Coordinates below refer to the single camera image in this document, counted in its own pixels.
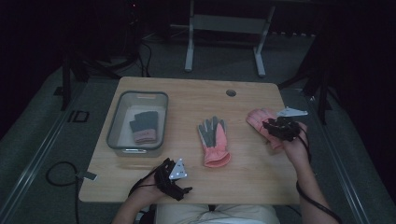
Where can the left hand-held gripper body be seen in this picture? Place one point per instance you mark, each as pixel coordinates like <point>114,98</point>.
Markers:
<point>169,180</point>

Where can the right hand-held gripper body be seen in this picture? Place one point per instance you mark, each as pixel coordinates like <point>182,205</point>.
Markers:
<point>288,124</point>

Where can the pink glove with printed back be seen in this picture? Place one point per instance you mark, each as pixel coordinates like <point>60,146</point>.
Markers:
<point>258,119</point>

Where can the pink glove with grey palm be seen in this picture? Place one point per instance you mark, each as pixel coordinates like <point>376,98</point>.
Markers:
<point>214,143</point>

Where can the clear plastic bin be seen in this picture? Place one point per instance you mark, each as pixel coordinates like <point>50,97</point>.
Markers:
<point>140,124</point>

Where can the person's left hand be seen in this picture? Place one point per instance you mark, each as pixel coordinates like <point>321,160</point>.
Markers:
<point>148,191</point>

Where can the person's right hand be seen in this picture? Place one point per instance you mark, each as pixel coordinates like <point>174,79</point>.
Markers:
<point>295,152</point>

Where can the person's beige trousers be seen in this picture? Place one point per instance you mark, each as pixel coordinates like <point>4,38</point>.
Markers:
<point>216,214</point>

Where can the black tripod stand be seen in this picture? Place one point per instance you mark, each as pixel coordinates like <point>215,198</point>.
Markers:
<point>314,77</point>
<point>93,62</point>

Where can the small grey plug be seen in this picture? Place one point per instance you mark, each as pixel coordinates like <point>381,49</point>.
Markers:
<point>87,176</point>

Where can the metal floor rail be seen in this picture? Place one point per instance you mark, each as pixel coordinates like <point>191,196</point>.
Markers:
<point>342,180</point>
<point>31,168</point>

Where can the white metal frame stand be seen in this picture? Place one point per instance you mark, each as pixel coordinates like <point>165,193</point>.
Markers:
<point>229,25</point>

